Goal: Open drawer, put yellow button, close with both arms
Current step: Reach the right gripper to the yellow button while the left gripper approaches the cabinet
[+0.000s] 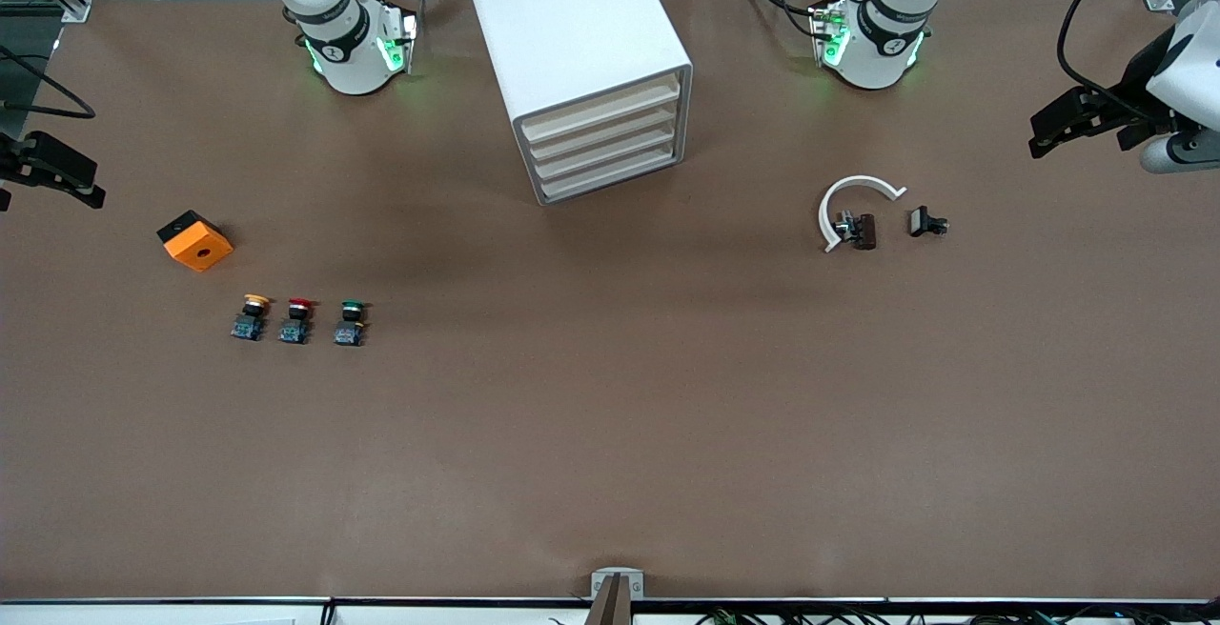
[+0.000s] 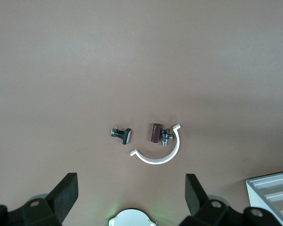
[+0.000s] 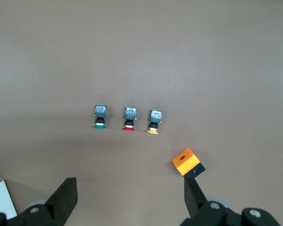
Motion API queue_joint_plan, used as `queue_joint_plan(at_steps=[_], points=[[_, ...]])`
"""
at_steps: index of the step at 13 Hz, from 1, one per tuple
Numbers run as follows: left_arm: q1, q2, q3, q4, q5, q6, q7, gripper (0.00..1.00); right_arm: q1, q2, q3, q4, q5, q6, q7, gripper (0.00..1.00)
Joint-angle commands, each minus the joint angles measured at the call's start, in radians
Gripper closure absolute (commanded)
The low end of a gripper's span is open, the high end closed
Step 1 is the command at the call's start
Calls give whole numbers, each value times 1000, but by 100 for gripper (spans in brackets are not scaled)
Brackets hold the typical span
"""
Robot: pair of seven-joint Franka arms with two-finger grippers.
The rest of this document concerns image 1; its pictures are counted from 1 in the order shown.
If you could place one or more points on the red push button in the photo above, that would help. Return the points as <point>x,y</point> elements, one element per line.
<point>295,328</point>

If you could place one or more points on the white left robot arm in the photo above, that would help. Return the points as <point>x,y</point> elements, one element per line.
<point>872,58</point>

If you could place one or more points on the white curved plastic piece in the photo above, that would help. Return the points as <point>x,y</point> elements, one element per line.
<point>863,180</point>

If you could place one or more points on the yellow push button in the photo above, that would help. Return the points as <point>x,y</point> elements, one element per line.
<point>250,325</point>

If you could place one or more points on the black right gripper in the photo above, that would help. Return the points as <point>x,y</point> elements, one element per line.
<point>40,160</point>

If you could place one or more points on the brown block with metal terminals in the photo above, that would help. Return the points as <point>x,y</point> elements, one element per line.
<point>865,231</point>

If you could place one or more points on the brown wooden bar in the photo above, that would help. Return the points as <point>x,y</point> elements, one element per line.
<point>612,608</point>

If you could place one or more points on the orange box with black side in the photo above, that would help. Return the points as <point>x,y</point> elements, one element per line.
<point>200,249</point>

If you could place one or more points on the grey metal bracket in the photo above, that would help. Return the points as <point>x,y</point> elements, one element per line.
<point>600,579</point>

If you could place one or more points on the green push button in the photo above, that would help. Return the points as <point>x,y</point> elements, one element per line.
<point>349,330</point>

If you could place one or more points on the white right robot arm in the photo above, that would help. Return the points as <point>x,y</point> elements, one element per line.
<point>353,63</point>

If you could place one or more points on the cream drawer front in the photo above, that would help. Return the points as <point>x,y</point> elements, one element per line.
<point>600,153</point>
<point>600,175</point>
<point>600,132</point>
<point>600,110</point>

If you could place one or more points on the brown table mat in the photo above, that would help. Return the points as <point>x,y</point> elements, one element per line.
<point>610,415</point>

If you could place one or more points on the small black component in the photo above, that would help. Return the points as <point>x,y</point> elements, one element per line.
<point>921,221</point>

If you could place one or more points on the white drawer cabinet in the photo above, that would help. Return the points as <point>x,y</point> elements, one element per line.
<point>562,25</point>

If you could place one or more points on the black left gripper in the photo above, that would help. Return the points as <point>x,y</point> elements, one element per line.
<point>1136,84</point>

